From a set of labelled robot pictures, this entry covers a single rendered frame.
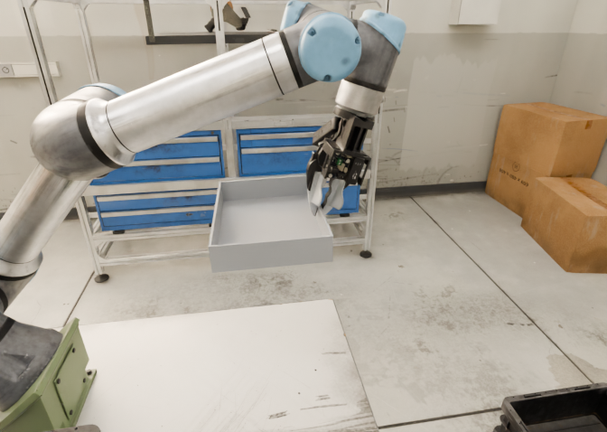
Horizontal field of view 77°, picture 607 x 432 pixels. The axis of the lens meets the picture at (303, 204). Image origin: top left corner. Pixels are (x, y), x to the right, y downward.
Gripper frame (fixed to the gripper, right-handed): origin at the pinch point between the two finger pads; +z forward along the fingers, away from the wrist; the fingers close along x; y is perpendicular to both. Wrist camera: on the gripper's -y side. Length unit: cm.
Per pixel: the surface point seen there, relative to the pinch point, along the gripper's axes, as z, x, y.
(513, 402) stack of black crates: 35, 58, 15
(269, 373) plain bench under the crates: 40.1, -0.2, 3.9
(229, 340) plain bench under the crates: 42.5, -8.2, -8.1
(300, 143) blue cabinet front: 22, 33, -140
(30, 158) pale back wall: 100, -131, -235
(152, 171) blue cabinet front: 56, -42, -144
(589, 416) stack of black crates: 37, 83, 17
